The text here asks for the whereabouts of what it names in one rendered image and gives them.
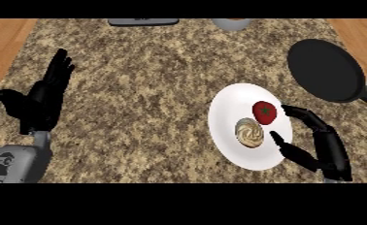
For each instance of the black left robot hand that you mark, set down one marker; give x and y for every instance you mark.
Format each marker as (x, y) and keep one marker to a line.
(44, 98)

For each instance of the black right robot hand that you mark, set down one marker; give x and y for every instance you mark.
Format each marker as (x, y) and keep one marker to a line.
(331, 148)

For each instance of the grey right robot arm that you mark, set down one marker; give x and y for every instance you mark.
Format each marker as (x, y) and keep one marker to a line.
(335, 181)

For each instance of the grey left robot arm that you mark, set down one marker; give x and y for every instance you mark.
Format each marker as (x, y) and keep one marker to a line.
(21, 161)

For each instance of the cream swirl cupcake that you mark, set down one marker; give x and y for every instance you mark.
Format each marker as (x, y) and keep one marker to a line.
(249, 133)

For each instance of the white round plate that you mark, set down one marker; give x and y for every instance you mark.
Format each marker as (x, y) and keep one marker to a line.
(249, 127)

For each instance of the black frying pan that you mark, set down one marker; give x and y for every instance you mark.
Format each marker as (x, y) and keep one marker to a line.
(331, 70)

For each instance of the red tomato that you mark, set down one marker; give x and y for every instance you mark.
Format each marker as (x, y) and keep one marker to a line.
(266, 112)

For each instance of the dark grey flat appliance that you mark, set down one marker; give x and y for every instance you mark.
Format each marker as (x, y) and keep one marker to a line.
(144, 21)

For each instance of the grey round container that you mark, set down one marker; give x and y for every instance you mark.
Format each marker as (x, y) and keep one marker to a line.
(232, 24)

